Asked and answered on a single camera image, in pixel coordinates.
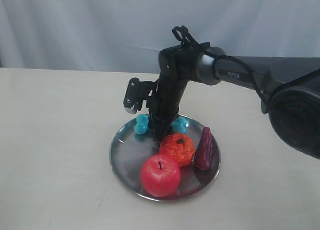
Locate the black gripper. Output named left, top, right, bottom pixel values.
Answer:
left=148, top=73, right=188, bottom=142

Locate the turquoise toy bone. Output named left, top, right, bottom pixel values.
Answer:
left=134, top=114, right=187, bottom=135

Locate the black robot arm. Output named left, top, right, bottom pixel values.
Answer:
left=148, top=46, right=320, bottom=158

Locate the orange toy fruit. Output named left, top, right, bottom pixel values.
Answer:
left=159, top=132, right=196, bottom=167

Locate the round silver metal plate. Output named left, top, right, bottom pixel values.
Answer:
left=109, top=119, right=221, bottom=202

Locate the red toy apple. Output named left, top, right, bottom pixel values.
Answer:
left=139, top=154, right=181, bottom=197

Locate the purple toy sweet potato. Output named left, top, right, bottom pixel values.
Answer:
left=194, top=127, right=214, bottom=171

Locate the pale blue backdrop cloth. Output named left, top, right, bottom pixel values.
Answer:
left=0, top=0, right=320, bottom=73

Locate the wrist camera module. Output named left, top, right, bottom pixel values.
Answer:
left=123, top=77, right=155, bottom=114

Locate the black cable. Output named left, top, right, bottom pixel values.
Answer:
left=171, top=26, right=270, bottom=107

